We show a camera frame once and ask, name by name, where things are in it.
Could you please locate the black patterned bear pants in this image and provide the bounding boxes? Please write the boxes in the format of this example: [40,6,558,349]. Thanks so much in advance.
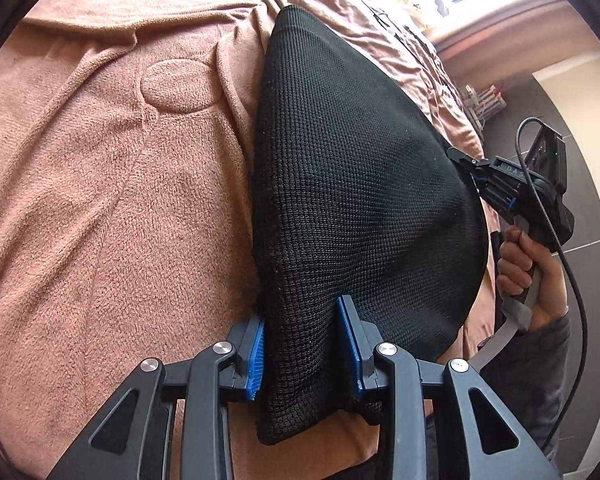
[251,6,489,445]

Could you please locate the person's right forearm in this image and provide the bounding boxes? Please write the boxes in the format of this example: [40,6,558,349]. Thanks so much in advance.
[480,316,571,460]

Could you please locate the person's right hand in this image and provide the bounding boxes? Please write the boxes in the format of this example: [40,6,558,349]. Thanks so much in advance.
[496,226,568,332]

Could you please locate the striped box on nightstand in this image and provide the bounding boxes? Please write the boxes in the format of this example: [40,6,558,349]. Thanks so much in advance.
[460,84,506,129]

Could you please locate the pink curtain right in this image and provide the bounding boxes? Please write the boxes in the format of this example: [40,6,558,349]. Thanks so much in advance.
[426,0,597,89]

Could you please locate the brown bed blanket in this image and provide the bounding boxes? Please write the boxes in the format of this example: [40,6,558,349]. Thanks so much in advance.
[0,0,483,479]

